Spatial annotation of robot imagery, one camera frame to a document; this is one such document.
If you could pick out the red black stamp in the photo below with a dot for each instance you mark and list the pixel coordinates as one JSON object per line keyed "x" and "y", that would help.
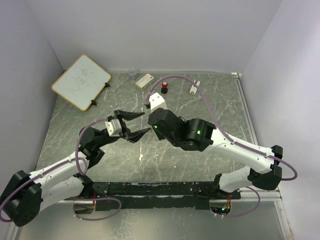
{"x": 164, "y": 87}

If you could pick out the clear plastic cup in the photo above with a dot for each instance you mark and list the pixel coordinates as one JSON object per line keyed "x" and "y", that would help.
{"x": 132, "y": 72}

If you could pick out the green white small box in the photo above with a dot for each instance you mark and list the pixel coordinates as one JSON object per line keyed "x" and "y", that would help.
{"x": 145, "y": 81}

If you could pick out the white plastic clip tool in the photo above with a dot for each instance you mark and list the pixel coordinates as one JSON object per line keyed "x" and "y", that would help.
{"x": 193, "y": 90}

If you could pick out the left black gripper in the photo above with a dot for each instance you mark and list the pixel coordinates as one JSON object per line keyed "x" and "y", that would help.
{"x": 133, "y": 137}

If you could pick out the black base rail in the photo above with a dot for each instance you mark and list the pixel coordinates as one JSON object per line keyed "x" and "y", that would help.
{"x": 160, "y": 195}

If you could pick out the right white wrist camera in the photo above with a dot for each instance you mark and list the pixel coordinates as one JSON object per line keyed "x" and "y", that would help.
{"x": 156, "y": 101}

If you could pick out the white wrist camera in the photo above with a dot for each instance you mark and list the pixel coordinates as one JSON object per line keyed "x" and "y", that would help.
{"x": 156, "y": 101}
{"x": 113, "y": 127}

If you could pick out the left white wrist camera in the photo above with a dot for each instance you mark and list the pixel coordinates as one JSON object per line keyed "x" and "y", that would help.
{"x": 113, "y": 127}

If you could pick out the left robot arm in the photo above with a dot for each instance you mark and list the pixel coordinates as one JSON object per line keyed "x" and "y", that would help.
{"x": 27, "y": 194}

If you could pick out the white corner bracket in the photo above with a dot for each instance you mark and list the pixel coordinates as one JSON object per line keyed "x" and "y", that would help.
{"x": 236, "y": 74}

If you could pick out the small whiteboard with yellow frame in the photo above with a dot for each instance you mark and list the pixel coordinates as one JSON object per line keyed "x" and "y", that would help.
{"x": 82, "y": 82}

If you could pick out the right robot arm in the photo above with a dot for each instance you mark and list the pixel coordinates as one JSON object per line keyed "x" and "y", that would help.
{"x": 260, "y": 169}

